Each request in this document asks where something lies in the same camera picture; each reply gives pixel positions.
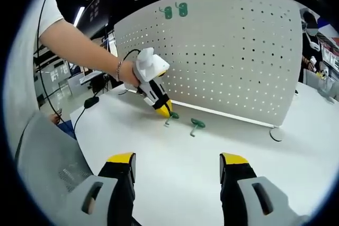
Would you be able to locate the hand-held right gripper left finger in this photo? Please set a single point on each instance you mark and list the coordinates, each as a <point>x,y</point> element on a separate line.
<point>119,191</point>

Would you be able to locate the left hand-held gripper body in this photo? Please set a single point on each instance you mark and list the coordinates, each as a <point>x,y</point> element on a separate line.
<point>151,67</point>

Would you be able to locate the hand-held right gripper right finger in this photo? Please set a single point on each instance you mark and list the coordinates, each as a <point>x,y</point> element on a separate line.
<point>233,191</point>

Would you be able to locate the white perforated mounting plate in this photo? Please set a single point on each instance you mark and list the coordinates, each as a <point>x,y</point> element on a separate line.
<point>225,64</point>

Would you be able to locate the person's left hand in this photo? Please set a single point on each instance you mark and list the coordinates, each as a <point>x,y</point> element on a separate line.
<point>129,73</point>

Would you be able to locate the large black monitor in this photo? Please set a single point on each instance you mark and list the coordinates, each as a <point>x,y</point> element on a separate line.
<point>99,9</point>

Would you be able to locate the ceiling light strip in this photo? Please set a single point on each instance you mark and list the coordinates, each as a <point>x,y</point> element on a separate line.
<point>79,15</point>

